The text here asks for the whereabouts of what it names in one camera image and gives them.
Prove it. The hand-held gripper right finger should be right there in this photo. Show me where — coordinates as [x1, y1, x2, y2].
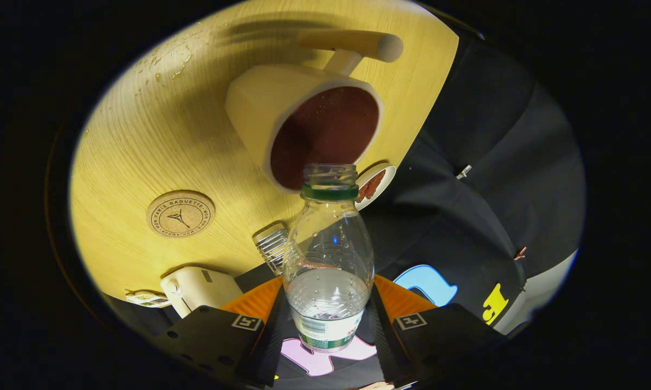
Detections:
[368, 274, 507, 388]

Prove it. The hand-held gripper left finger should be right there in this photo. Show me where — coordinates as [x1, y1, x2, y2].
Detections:
[154, 276, 292, 388]

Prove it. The wooden table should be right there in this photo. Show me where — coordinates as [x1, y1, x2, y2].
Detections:
[69, 0, 460, 304]

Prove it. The white divided grain dish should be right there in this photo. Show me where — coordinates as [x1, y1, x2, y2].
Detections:
[126, 291, 171, 308]

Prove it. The clear plastic juice bottle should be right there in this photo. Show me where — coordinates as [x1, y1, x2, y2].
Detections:
[282, 163, 375, 353]

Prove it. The cream cup with wooden handle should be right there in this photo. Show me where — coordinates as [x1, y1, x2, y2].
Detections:
[225, 28, 404, 194]

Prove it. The white toaster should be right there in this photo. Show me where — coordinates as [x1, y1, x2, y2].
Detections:
[160, 266, 243, 319]

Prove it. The round cork coaster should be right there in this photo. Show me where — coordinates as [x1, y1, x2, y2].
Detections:
[146, 190, 216, 238]

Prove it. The black backdrop cloth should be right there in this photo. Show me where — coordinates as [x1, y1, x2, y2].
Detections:
[106, 27, 586, 390]

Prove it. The small white plate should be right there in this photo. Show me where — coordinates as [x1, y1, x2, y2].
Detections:
[354, 163, 397, 211]

